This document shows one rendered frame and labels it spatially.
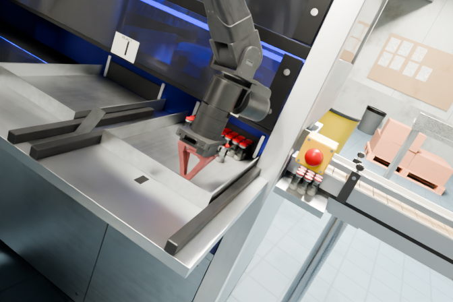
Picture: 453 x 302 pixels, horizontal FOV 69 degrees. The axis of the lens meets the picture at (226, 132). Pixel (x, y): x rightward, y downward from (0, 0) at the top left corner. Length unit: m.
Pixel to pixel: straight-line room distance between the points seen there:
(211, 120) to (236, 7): 0.19
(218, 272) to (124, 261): 0.34
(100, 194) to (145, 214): 0.08
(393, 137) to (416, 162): 0.50
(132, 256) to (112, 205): 0.61
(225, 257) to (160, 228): 0.45
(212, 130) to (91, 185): 0.22
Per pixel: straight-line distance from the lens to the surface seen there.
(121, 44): 1.00
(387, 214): 0.94
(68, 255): 1.36
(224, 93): 0.56
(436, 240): 0.98
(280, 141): 0.80
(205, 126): 0.57
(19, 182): 1.43
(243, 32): 0.55
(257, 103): 0.61
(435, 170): 5.72
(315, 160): 0.76
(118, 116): 0.83
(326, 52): 0.77
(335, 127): 3.57
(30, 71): 0.99
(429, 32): 8.44
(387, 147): 5.54
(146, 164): 0.65
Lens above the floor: 1.21
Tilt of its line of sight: 19 degrees down
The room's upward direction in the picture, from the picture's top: 23 degrees clockwise
